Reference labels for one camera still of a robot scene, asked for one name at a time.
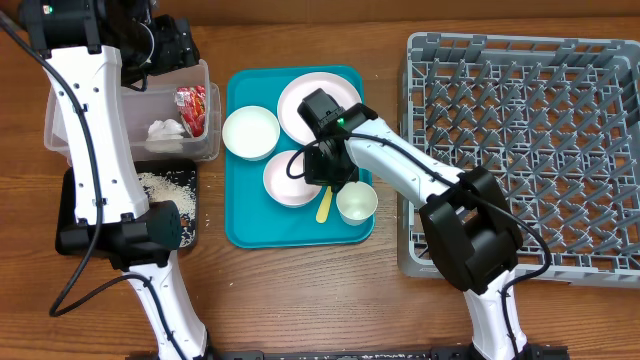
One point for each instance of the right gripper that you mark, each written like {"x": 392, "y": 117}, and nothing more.
{"x": 313, "y": 174}

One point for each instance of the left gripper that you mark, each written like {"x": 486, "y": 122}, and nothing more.
{"x": 179, "y": 50}

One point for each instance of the white cup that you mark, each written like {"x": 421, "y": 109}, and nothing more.
{"x": 356, "y": 202}

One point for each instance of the yellow plastic spoon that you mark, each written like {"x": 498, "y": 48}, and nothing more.
{"x": 324, "y": 207}

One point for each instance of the pink bowl with rice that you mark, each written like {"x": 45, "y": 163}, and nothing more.
{"x": 284, "y": 190}

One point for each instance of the large white plate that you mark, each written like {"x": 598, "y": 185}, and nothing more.
{"x": 343, "y": 92}

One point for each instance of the red snack wrapper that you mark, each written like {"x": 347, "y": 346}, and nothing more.
{"x": 191, "y": 105}

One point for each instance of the white bowl with food scraps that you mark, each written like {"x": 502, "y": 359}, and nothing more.
{"x": 251, "y": 133}

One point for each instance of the white napkin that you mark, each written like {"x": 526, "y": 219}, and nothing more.
{"x": 165, "y": 137}

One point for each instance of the grey dishwasher rack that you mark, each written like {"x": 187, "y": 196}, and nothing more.
{"x": 556, "y": 120}

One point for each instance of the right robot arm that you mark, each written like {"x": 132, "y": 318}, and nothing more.
{"x": 472, "y": 236}

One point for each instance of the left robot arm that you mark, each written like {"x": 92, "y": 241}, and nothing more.
{"x": 92, "y": 50}

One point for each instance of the teal serving tray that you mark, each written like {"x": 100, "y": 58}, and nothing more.
{"x": 253, "y": 219}

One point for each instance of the clear plastic bin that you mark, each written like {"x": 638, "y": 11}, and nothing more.
{"x": 141, "y": 109}

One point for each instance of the black tray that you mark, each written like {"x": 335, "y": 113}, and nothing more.
{"x": 66, "y": 215}

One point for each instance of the spilled rice pile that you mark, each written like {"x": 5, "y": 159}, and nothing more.
{"x": 179, "y": 186}

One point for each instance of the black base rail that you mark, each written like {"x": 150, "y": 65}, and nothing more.
{"x": 531, "y": 352}

